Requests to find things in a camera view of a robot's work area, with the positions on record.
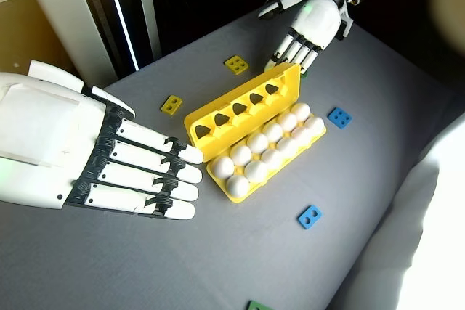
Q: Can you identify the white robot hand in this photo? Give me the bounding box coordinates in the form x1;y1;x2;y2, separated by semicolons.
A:
257;0;344;74
0;59;204;221

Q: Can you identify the yellow egg carton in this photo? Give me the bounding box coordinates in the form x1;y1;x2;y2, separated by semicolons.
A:
183;62;327;205

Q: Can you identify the white toy egg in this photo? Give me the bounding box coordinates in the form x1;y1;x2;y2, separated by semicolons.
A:
290;126;312;146
225;174;251;197
262;122;284;143
304;116;326;136
246;131;270;155
211;155;235;178
229;144;253;166
278;112;299;131
244;160;269;184
260;147;283;169
290;102;312;121
276;136;299;157

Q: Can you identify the yellow four-hole block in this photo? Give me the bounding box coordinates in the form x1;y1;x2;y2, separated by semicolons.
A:
224;55;251;76

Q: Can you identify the blue four-hole block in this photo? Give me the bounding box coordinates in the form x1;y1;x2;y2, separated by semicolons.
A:
326;107;353;129

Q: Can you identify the yellow two-hole block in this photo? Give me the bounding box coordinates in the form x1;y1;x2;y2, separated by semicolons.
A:
161;94;183;115

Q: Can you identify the grey table cloth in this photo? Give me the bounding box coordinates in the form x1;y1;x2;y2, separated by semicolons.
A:
0;8;465;310

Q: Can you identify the blue two-hole block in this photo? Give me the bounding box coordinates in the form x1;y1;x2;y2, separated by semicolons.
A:
296;205;323;230

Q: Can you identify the green toy block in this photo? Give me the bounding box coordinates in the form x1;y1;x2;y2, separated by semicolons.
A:
246;300;275;310

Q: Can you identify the white frame with light strip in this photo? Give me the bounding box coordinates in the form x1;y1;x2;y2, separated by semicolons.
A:
14;0;163;88

